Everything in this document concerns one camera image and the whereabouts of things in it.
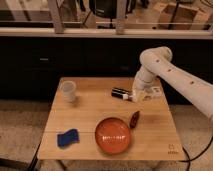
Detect dark red chili pepper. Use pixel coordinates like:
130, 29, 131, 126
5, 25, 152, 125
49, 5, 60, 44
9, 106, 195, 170
129, 111, 140, 129

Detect black office chair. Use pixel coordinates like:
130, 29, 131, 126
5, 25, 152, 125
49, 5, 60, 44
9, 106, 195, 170
82, 0, 138, 29

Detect orange bowl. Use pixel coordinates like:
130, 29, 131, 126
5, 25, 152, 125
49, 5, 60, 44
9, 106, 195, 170
95, 117, 132, 154

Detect cardboard box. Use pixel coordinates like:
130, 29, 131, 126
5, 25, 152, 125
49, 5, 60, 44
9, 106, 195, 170
154, 2, 198, 30

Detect black cable right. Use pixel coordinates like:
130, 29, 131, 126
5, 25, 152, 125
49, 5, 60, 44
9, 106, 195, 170
179, 134, 213, 171

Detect blue sponge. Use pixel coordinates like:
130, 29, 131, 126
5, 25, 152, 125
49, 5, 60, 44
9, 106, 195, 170
57, 129, 79, 148

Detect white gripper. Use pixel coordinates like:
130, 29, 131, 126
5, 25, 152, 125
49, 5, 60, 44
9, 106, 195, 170
129, 86, 162, 103

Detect translucent plastic cup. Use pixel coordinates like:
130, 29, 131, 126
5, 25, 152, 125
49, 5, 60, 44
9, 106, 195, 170
59, 81, 76, 102

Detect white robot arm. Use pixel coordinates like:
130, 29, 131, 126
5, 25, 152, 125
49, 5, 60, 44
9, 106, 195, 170
132, 46, 213, 122

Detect black bottle with white cap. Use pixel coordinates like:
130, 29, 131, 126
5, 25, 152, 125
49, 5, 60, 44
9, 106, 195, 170
111, 87, 130, 100

